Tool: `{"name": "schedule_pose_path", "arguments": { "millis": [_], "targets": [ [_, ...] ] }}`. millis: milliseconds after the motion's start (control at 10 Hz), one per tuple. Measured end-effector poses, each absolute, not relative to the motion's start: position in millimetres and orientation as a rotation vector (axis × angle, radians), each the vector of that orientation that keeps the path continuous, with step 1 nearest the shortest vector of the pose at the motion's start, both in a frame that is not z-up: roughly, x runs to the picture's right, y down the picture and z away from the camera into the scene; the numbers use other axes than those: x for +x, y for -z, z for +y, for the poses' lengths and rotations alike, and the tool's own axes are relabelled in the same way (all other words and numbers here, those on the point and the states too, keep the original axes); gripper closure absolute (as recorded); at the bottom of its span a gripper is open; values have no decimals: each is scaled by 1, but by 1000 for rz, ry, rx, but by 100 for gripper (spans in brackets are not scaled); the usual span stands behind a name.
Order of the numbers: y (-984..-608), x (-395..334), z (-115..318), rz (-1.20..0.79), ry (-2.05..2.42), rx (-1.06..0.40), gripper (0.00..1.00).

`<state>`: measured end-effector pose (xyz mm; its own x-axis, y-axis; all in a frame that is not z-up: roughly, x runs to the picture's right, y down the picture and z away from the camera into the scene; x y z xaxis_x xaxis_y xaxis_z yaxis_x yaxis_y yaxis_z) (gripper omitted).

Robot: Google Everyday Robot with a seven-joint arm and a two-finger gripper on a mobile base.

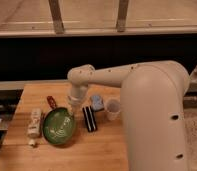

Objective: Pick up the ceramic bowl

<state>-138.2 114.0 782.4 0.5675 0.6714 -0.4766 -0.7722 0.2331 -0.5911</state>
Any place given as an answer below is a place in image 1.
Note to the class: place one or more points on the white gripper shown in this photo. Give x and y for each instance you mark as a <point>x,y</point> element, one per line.
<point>76,97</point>

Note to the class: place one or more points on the green ceramic bowl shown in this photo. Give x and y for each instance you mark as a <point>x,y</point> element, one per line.
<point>58,126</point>

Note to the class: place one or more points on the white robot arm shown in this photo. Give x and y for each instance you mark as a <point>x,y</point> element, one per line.
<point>151,96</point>

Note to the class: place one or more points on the red chili pepper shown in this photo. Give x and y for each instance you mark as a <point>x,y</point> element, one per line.
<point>51,101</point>

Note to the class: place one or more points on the blue sponge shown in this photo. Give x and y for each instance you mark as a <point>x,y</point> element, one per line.
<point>97,102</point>

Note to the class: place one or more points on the black striped eraser block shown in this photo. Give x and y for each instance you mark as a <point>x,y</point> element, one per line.
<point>89,117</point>

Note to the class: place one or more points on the white tube bottle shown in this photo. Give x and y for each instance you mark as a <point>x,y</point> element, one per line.
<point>34,126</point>

